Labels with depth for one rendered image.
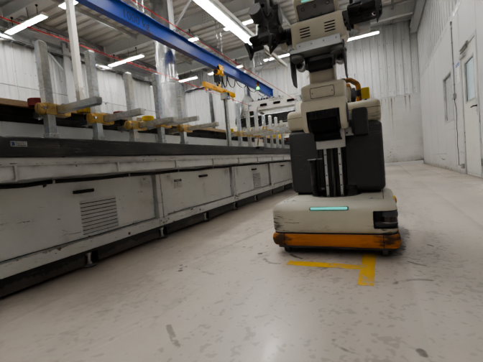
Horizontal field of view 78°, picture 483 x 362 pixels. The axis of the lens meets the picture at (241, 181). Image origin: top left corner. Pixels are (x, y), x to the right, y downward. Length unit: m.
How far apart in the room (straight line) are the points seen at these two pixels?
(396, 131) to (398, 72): 2.03
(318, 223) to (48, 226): 1.39
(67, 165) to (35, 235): 0.40
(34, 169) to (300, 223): 1.26
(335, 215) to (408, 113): 10.63
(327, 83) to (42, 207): 1.58
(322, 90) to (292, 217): 0.68
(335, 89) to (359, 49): 10.95
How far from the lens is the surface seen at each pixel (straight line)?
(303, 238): 1.62
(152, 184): 2.34
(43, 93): 1.63
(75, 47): 3.10
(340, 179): 1.81
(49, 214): 1.85
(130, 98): 1.94
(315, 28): 1.74
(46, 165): 1.58
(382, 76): 12.31
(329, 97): 1.64
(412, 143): 12.02
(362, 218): 1.56
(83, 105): 1.48
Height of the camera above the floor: 0.50
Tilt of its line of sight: 3 degrees down
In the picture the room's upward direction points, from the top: 5 degrees counter-clockwise
